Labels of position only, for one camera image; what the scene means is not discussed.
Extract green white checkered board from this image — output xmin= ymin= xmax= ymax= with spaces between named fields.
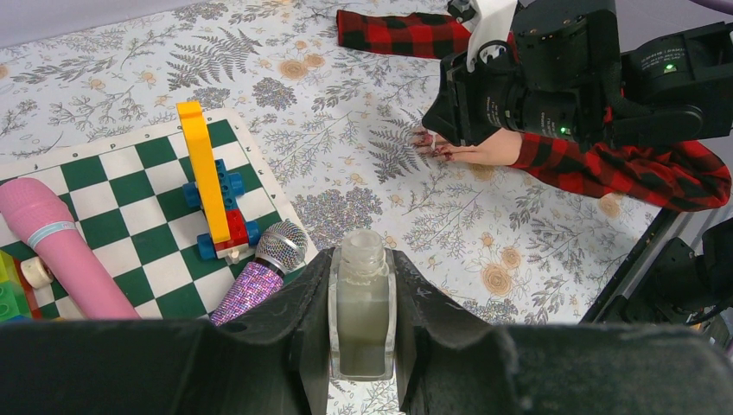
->
xmin=1 ymin=109 xmax=303 ymax=320

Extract floral patterned table mat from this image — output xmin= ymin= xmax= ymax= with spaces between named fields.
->
xmin=1 ymin=1 xmax=658 ymax=324

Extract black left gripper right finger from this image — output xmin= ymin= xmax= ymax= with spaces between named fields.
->
xmin=393 ymin=251 xmax=516 ymax=415

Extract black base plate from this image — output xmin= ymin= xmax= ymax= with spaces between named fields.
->
xmin=580 ymin=209 xmax=679 ymax=323

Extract stacked colourful toy bricks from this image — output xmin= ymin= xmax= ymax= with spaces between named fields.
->
xmin=1 ymin=252 xmax=42 ymax=322

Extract red black plaid sleeve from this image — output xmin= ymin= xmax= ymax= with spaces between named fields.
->
xmin=335 ymin=10 xmax=732 ymax=212

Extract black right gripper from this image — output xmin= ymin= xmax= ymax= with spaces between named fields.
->
xmin=422 ymin=40 xmax=608 ymax=146

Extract purple nail polish bottle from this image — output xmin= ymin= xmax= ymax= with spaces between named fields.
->
xmin=210 ymin=220 xmax=308 ymax=326

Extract clear nail polish bottle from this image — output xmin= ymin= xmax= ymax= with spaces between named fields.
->
xmin=328 ymin=229 xmax=397 ymax=382

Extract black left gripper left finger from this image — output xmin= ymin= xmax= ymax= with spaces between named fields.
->
xmin=221 ymin=249 xmax=334 ymax=414

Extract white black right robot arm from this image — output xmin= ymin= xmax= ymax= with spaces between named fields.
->
xmin=422 ymin=1 xmax=732 ymax=150

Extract yellow toy block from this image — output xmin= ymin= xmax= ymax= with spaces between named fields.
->
xmin=176 ymin=101 xmax=229 ymax=243

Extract pink cylindrical toy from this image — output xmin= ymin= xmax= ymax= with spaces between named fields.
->
xmin=1 ymin=177 xmax=140 ymax=320

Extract blue red toy bricks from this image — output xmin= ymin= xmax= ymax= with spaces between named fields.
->
xmin=196 ymin=159 xmax=261 ymax=265

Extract mannequin hand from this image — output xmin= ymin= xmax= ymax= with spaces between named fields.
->
xmin=411 ymin=130 xmax=523 ymax=166

